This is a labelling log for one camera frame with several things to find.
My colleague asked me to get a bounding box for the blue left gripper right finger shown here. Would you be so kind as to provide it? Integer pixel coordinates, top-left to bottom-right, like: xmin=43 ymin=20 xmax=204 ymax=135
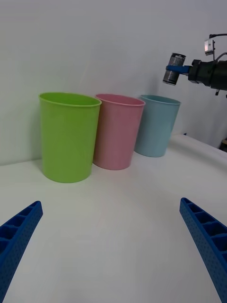
xmin=179 ymin=197 xmax=227 ymax=303

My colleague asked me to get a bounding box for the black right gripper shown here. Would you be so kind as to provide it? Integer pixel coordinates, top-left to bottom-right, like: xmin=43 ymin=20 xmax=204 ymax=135
xmin=165 ymin=59 xmax=218 ymax=89

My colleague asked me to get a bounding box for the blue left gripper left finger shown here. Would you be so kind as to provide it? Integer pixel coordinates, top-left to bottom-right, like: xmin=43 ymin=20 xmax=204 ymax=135
xmin=0 ymin=200 xmax=44 ymax=303

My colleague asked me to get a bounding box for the dark grey drink can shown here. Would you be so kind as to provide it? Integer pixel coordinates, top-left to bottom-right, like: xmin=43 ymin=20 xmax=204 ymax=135
xmin=162 ymin=53 xmax=187 ymax=86

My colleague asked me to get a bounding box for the pale blue plastic bin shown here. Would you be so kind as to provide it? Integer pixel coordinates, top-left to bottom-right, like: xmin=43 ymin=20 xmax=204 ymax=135
xmin=134 ymin=94 xmax=182 ymax=158

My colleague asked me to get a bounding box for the pink plastic bin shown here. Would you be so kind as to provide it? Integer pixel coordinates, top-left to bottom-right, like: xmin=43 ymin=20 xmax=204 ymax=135
xmin=93 ymin=93 xmax=146 ymax=170

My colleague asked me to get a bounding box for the green plastic bin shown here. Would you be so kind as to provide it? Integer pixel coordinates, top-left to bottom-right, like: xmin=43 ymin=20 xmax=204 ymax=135
xmin=38 ymin=92 xmax=102 ymax=184

